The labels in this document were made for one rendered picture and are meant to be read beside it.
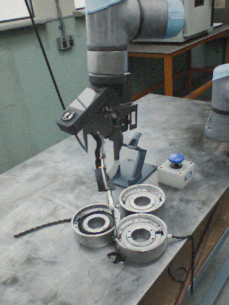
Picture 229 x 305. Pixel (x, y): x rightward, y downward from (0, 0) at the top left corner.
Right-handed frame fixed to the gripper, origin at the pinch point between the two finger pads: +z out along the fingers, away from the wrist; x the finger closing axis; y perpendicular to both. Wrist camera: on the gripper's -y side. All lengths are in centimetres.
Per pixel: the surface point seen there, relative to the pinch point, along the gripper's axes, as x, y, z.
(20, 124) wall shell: 157, 77, 41
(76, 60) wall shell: 158, 140, 0
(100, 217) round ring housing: -0.4, -1.5, 10.5
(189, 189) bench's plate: -10.1, 21.4, 10.2
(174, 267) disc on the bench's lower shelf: -9.2, 19.0, 34.9
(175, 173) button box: -6.6, 19.7, 5.9
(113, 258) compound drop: -8.7, -6.7, 13.7
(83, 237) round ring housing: -2.1, -8.5, 11.0
